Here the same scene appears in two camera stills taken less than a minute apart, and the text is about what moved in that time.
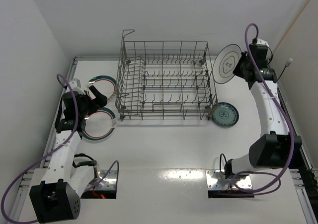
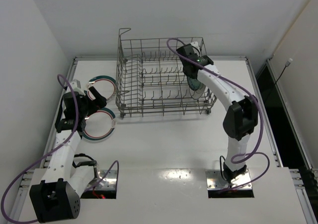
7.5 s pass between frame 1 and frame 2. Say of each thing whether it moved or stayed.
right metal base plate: stayed
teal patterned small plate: moved
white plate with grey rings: moved
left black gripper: stayed
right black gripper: moved
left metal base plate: stayed
